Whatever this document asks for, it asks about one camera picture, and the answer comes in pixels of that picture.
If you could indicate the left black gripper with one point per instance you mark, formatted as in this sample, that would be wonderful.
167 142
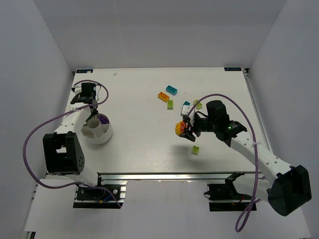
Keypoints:
92 112

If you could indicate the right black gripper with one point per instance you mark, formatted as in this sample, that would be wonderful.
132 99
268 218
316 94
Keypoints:
192 127

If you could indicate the orange yellow lego piece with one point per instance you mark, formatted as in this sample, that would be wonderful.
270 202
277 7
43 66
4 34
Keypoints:
179 127

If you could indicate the purple lego brick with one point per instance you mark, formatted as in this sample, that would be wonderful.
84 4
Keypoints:
103 119

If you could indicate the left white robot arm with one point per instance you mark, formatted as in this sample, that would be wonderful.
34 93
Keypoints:
62 149

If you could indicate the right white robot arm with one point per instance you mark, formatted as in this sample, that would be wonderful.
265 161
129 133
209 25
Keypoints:
284 186

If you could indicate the lime lego brick lower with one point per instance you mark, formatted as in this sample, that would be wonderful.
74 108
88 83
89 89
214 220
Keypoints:
195 150

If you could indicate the white divided round container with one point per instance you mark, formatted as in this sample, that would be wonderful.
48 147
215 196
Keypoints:
95 132

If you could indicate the lime lego brick upper right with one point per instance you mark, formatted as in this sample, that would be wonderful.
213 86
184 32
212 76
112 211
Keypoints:
198 105

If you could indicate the lime long lego brick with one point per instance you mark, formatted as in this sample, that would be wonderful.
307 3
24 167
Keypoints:
170 104

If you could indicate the left blue corner label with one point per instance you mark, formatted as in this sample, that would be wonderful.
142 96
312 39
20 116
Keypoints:
84 71

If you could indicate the blue corner label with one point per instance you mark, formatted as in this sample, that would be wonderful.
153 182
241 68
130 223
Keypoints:
84 71
230 69

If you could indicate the orange long lego brick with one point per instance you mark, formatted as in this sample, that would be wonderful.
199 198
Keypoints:
163 97

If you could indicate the blue long lego brick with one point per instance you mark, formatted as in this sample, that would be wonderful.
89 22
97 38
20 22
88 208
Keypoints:
171 90

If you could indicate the right blue corner label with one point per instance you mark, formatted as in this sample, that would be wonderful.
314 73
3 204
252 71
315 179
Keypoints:
230 69

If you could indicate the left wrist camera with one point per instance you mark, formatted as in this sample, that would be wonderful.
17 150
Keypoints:
76 89

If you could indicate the aluminium front rail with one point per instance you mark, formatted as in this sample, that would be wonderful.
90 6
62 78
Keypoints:
162 176

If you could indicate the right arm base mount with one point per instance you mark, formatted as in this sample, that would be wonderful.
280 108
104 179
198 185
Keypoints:
221 193

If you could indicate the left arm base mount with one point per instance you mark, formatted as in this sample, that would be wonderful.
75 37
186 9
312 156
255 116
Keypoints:
89 198

